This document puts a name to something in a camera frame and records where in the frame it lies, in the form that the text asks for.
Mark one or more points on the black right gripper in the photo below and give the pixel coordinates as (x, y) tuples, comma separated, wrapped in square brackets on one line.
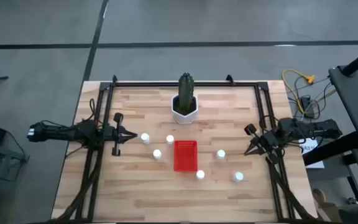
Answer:
[(269, 140)]

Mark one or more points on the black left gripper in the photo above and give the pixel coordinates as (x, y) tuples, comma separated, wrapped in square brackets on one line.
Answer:
[(116, 137)]

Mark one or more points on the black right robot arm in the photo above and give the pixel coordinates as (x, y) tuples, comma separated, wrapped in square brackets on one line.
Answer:
[(306, 129)]

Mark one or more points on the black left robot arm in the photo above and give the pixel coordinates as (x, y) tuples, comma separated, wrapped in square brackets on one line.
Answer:
[(61, 132)]

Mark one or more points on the red plastic slotted basket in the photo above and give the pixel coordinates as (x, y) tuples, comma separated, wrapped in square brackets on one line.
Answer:
[(185, 157)]

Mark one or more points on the white paper sheet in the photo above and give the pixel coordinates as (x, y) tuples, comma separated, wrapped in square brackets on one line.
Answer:
[(310, 148)]

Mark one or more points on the white hexagonal plant pot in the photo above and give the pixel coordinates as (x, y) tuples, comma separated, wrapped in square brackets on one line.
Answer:
[(183, 119)]

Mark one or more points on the black power adapter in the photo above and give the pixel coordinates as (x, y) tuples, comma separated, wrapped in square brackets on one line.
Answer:
[(305, 101)]

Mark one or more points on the green cactus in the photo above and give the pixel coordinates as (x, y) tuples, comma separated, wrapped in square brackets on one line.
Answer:
[(186, 90)]

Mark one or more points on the person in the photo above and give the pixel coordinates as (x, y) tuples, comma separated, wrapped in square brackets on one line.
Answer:
[(320, 199)]

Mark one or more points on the black aluminium table frame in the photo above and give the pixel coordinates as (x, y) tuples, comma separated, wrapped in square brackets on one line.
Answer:
[(182, 84)]

